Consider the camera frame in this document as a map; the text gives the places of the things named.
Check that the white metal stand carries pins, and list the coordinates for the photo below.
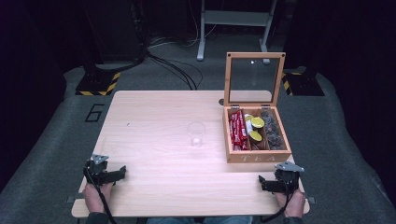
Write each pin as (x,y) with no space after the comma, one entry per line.
(236,18)

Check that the small yellow lid capsule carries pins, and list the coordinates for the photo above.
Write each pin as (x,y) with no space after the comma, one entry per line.
(248,117)

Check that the red sachet packet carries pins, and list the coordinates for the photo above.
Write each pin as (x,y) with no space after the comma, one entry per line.
(241,124)
(234,132)

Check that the person's right hand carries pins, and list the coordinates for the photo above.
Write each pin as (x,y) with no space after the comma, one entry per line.
(295,203)

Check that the black stand base striped edge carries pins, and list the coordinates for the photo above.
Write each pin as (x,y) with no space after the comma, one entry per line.
(303,84)
(98,83)

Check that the black number floor marking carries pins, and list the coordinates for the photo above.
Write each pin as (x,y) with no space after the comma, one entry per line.
(94,113)

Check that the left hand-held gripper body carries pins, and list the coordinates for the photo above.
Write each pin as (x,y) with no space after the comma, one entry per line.
(97,170)

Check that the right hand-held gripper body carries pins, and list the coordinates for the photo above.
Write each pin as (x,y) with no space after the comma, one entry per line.
(289,177)

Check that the person's legs in jeans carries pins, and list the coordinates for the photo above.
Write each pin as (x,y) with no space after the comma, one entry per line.
(199,220)

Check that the clear glass cup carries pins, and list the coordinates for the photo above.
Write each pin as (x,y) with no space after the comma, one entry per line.
(196,133)

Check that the wooden tea box glass lid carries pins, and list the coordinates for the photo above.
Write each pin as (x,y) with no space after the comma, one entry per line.
(258,157)

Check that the brown capsule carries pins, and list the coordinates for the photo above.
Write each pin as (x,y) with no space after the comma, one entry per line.
(261,144)

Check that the white capsule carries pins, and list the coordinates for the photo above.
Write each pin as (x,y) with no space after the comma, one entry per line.
(249,126)

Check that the pile of dark dried tea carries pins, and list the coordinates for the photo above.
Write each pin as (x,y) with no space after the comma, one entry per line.
(273,132)

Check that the person's left hand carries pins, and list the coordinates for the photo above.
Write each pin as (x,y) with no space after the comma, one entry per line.
(93,196)

